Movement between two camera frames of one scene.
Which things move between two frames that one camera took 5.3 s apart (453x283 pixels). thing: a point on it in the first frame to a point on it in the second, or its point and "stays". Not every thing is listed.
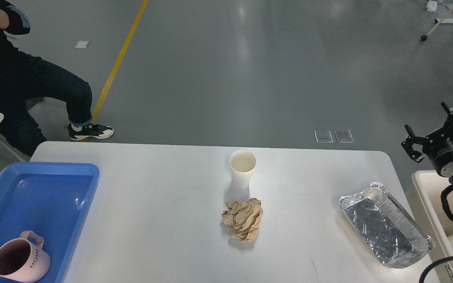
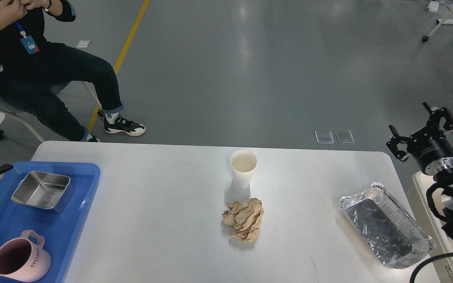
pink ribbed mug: (21, 260) stays
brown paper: (243, 219) stays
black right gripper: (451, 155) to (429, 145)
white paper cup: (242, 162) stays
